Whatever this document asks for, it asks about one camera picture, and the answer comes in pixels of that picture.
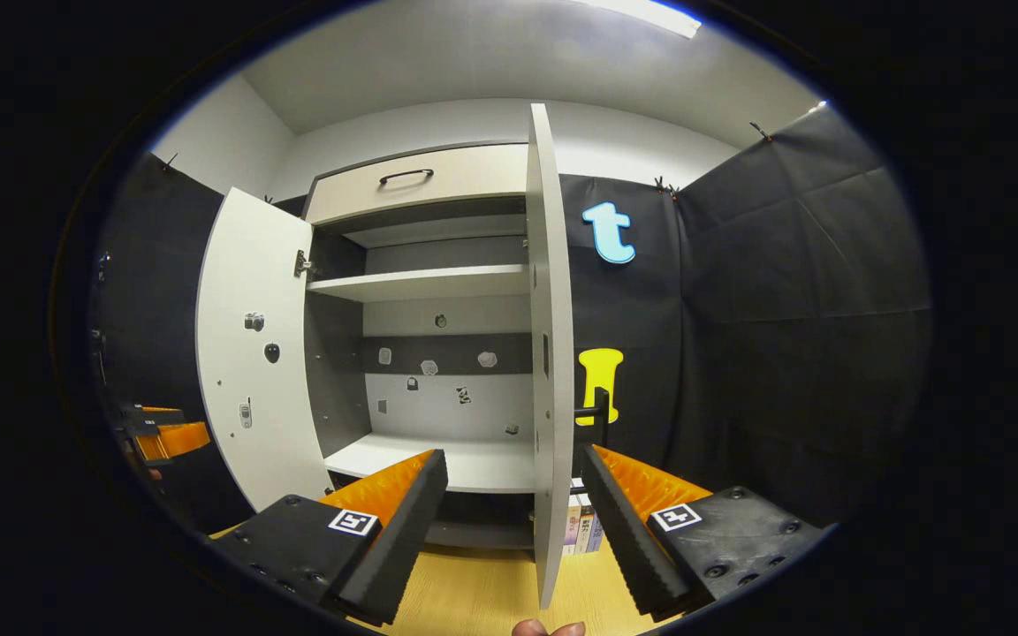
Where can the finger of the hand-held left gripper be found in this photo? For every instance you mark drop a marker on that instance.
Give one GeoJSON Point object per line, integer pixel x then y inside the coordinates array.
{"type": "Point", "coordinates": [173, 440]}
{"type": "Point", "coordinates": [151, 416]}

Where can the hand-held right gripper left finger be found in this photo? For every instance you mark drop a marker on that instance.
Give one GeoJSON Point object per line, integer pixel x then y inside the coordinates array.
{"type": "Point", "coordinates": [412, 530]}

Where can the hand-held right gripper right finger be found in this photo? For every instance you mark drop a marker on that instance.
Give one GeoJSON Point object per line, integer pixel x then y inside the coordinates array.
{"type": "Point", "coordinates": [619, 539]}

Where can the cabinet door with camera sticker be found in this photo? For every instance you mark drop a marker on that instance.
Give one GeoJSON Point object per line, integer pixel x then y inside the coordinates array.
{"type": "Point", "coordinates": [253, 283]}

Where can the white double-door shoe cabinet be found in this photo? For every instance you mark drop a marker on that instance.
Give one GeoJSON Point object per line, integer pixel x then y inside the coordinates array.
{"type": "Point", "coordinates": [337, 380]}

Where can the cabinet door with headphones sticker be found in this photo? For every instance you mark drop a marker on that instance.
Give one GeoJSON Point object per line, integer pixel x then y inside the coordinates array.
{"type": "Point", "coordinates": [549, 309]}

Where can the white cabinet shelf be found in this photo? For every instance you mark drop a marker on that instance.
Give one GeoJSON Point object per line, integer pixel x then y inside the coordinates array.
{"type": "Point", "coordinates": [438, 231]}
{"type": "Point", "coordinates": [421, 284]}
{"type": "Point", "coordinates": [474, 464]}

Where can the metal door hinge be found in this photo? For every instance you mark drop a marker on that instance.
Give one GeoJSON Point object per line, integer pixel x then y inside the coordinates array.
{"type": "Point", "coordinates": [301, 263]}

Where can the white cabinet drawer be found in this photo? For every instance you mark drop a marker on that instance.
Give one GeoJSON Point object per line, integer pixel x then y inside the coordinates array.
{"type": "Point", "coordinates": [474, 177]}

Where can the black clip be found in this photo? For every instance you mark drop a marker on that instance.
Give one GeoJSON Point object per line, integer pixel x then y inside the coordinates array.
{"type": "Point", "coordinates": [664, 185]}
{"type": "Point", "coordinates": [761, 132]}
{"type": "Point", "coordinates": [170, 162]}

